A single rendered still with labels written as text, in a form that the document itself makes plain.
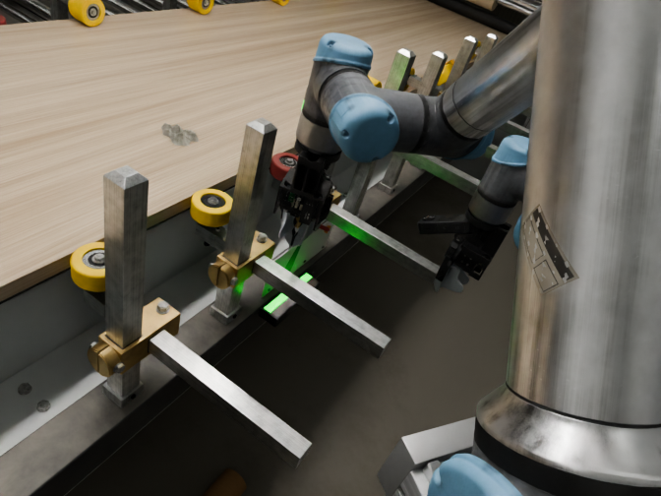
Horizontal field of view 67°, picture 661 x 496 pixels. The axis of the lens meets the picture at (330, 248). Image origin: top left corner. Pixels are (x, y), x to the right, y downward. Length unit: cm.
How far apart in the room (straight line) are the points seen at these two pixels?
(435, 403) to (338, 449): 45
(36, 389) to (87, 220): 32
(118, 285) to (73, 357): 39
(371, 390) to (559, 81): 170
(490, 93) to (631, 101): 31
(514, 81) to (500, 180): 38
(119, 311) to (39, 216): 26
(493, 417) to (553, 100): 17
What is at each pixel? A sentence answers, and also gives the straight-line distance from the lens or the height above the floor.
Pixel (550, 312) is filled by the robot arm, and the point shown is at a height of 132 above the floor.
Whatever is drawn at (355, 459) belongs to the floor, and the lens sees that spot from 176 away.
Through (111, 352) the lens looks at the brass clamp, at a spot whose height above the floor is 84.
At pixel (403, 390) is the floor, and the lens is 198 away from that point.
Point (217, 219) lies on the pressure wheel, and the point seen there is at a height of 89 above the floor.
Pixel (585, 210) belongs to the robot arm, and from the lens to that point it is 27.
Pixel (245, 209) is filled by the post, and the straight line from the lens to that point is 84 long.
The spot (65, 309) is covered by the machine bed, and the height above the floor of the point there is 71.
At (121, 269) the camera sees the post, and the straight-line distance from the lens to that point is 68.
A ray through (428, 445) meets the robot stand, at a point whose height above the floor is 99.
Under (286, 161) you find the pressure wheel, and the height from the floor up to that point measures 91.
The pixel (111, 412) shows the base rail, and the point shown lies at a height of 70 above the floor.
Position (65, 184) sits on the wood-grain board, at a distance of 100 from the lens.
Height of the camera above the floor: 148
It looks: 38 degrees down
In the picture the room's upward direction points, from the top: 19 degrees clockwise
